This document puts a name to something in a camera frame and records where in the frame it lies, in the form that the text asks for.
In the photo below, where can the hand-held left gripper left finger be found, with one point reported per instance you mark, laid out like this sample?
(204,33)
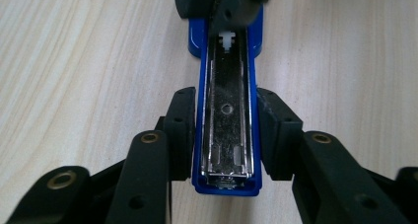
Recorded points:
(148,178)

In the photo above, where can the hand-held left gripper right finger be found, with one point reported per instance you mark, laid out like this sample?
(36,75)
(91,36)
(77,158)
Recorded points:
(328,184)

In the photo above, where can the blue stapler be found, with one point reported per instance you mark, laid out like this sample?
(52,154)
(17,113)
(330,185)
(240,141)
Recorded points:
(226,135)

